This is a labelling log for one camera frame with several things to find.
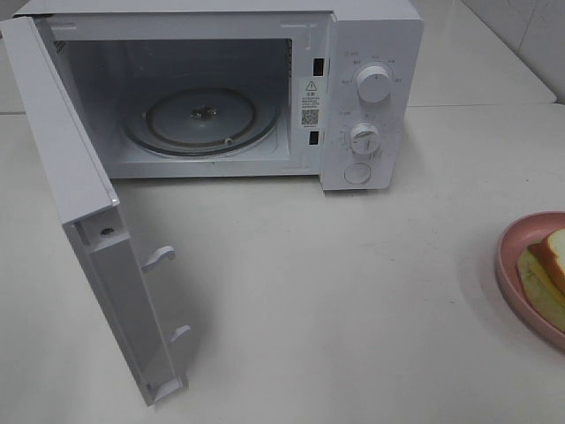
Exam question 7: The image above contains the white timer knob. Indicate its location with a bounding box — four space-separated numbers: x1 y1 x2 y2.
349 123 381 155

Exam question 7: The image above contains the pink plate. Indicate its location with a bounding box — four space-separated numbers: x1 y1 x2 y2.
494 211 564 352

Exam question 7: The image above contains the sandwich with white bread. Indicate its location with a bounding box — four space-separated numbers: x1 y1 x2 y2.
517 229 564 332

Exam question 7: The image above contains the white microwave door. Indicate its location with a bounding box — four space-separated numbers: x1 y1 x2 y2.
1 17 185 405

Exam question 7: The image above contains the glass microwave turntable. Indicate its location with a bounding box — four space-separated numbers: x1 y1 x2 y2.
123 75 288 158

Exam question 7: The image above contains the white warning label sticker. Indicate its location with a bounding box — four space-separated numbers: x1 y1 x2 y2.
298 77 324 128

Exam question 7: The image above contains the upper white power knob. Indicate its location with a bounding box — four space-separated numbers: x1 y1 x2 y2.
355 64 392 103

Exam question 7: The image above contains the white microwave oven body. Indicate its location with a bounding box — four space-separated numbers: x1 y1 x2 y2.
10 1 423 191

